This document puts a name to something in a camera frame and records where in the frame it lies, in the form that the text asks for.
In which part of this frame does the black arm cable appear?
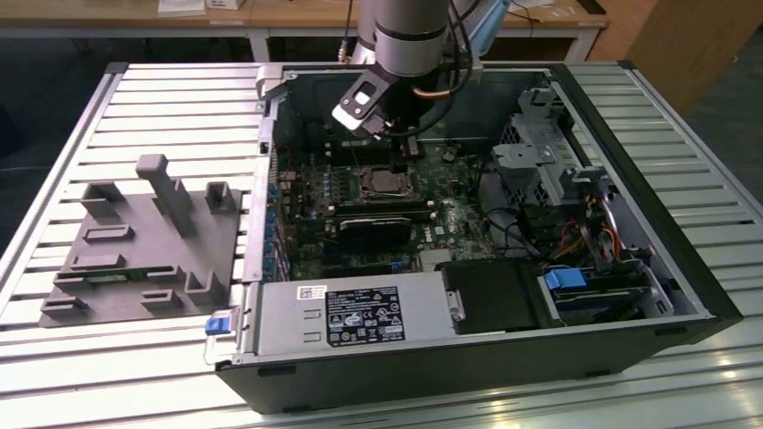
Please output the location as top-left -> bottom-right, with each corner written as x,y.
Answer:
409,0 -> 478,140

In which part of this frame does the grey parts rack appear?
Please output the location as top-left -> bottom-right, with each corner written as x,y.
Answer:
36,154 -> 245,330

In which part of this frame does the black cable gold connector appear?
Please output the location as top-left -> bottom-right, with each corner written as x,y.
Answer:
337,11 -> 353,63

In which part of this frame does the grey case latch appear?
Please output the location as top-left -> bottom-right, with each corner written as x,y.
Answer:
253,62 -> 285,102

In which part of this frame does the silver power supply with label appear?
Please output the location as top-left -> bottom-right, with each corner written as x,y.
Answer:
234,273 -> 466,358

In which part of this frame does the green motherboard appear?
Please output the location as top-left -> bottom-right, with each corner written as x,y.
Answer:
274,137 -> 500,282

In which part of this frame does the metal socket cover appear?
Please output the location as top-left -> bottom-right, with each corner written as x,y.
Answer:
357,166 -> 413,198

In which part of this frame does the blue disk carrier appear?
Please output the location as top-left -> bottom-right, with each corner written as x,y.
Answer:
544,266 -> 589,294

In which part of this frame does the CPU socket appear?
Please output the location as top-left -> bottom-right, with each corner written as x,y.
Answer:
354,164 -> 417,201

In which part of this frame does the black PC case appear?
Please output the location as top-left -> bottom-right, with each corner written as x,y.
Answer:
213,60 -> 744,415

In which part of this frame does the coloured wire bundle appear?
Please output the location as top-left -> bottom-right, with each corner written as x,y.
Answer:
550,217 -> 625,269

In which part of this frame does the grey plastic fan shroud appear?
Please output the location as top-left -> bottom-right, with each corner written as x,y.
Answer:
476,169 -> 521,224

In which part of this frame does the black graphics card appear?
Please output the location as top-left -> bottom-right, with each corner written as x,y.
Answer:
336,214 -> 413,252

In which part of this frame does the wooden desk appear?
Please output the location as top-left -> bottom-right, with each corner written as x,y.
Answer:
0,0 -> 609,63

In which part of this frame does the wooden cabinet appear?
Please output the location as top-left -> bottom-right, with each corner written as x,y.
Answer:
589,0 -> 763,117

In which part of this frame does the grey metal drive cage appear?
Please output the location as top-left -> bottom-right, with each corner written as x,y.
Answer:
488,87 -> 600,207

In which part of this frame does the metal disk bay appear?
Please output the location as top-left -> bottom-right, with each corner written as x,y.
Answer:
533,261 -> 679,326

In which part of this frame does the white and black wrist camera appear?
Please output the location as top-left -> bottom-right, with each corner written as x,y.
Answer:
330,73 -> 398,140

